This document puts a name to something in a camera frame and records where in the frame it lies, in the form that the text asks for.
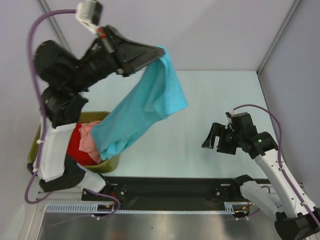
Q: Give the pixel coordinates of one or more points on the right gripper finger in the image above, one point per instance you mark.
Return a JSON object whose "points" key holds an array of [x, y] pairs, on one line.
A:
{"points": [[209, 142], [217, 129]]}

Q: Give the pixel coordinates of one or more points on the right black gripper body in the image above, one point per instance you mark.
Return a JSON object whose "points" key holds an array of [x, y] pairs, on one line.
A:
{"points": [[229, 141]]}

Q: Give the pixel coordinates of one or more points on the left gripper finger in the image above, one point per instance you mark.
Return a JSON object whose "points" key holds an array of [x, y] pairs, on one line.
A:
{"points": [[125, 47], [139, 59]]}

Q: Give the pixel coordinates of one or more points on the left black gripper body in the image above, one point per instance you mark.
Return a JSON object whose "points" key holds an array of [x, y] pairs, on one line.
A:
{"points": [[101, 62]]}

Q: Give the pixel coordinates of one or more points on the turquoise t shirt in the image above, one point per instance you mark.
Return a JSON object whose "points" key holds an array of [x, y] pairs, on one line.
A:
{"points": [[156, 96]]}

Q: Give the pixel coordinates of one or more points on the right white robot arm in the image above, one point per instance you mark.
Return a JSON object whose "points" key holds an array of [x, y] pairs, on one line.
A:
{"points": [[294, 214]]}

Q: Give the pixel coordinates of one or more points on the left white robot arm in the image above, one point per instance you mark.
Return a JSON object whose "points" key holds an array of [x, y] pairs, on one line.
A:
{"points": [[62, 101]]}

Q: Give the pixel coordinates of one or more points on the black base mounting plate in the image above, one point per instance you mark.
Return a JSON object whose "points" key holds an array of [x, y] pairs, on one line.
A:
{"points": [[164, 190]]}

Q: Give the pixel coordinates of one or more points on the pink t shirt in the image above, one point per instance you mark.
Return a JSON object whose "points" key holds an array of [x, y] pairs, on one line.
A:
{"points": [[87, 143]]}

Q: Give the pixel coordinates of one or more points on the red t shirt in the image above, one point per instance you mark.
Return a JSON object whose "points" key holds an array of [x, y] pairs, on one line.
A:
{"points": [[73, 151]]}

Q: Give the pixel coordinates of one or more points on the olive green plastic bin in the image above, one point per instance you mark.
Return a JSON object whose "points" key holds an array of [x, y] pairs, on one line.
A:
{"points": [[106, 166]]}

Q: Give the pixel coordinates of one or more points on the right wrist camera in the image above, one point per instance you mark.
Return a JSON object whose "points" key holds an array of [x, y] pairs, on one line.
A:
{"points": [[242, 122]]}

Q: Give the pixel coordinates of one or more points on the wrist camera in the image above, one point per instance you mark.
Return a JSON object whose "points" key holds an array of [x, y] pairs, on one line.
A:
{"points": [[242, 122], [88, 14]]}

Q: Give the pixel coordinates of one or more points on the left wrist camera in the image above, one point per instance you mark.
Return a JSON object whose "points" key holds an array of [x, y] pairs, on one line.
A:
{"points": [[88, 14]]}

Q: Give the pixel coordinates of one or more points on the white slotted cable duct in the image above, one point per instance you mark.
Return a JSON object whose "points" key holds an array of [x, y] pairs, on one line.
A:
{"points": [[227, 208]]}

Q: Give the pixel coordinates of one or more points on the left aluminium frame post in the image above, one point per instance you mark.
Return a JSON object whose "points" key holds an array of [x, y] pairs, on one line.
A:
{"points": [[45, 8]]}

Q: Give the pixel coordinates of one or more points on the aluminium frame post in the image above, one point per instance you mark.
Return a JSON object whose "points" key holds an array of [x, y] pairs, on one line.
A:
{"points": [[45, 8], [293, 9]]}

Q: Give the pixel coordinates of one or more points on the right aluminium frame post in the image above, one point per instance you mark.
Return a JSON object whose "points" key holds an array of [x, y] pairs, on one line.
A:
{"points": [[293, 9]]}

